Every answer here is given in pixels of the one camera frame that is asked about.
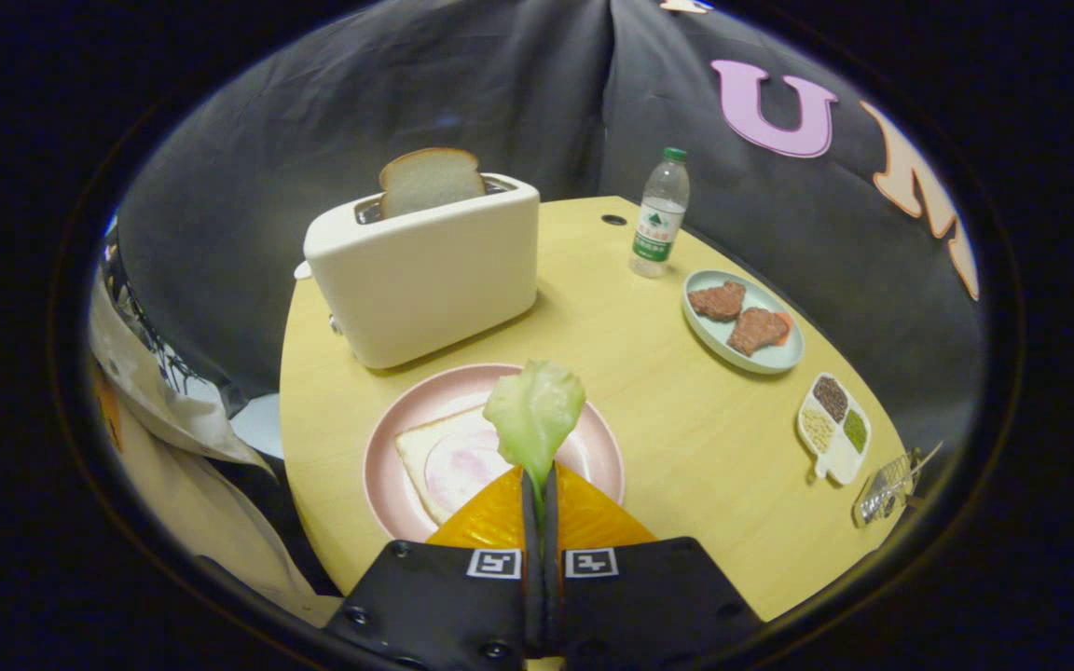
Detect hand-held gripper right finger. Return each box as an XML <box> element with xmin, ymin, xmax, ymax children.
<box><xmin>542</xmin><ymin>462</ymin><xmax>764</xmax><ymax>671</ymax></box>

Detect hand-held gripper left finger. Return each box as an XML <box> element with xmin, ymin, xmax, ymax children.
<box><xmin>324</xmin><ymin>464</ymin><xmax>545</xmax><ymax>671</ymax></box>

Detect green lettuce leaf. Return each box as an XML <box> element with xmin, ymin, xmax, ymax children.
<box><xmin>483</xmin><ymin>361</ymin><xmax>587</xmax><ymax>523</ymax></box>

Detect brown-crust bread slice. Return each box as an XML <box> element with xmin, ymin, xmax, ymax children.
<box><xmin>379</xmin><ymin>147</ymin><xmax>488</xmax><ymax>220</ymax></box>

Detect white bread slice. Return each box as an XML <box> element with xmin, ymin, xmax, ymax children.
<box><xmin>394</xmin><ymin>404</ymin><xmax>594</xmax><ymax>526</ymax></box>

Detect pink plate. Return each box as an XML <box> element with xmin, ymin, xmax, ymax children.
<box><xmin>363</xmin><ymin>363</ymin><xmax>627</xmax><ymax>544</ymax></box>

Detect white divided seasoning dish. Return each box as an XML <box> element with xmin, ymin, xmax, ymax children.
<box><xmin>796</xmin><ymin>373</ymin><xmax>873</xmax><ymax>487</ymax></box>

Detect clear glass cup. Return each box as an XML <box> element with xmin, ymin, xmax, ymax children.
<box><xmin>852</xmin><ymin>451</ymin><xmax>922</xmax><ymax>528</ymax></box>

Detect light blue plate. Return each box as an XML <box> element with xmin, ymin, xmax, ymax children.
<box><xmin>682</xmin><ymin>269</ymin><xmax>806</xmax><ymax>376</ymax></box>

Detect large brown steak piece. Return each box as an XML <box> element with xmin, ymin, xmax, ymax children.
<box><xmin>727</xmin><ymin>307</ymin><xmax>790</xmax><ymax>358</ymax></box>

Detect thin wooden stick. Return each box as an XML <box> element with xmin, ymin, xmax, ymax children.
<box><xmin>905</xmin><ymin>440</ymin><xmax>946</xmax><ymax>481</ymax></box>

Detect small brown steak piece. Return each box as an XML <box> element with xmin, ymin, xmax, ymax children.
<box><xmin>687</xmin><ymin>281</ymin><xmax>747</xmax><ymax>322</ymax></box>

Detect white toaster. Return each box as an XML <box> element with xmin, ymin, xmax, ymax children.
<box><xmin>293</xmin><ymin>172</ymin><xmax>542</xmax><ymax>371</ymax></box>

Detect person's white jacket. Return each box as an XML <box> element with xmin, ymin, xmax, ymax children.
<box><xmin>88</xmin><ymin>219</ymin><xmax>344</xmax><ymax>627</ymax></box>

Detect clear plastic water bottle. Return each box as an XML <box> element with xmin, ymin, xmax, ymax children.
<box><xmin>628</xmin><ymin>146</ymin><xmax>691</xmax><ymax>280</ymax></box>

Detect black backdrop cloth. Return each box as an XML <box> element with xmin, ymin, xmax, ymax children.
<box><xmin>113</xmin><ymin>0</ymin><xmax>990</xmax><ymax>448</ymax></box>

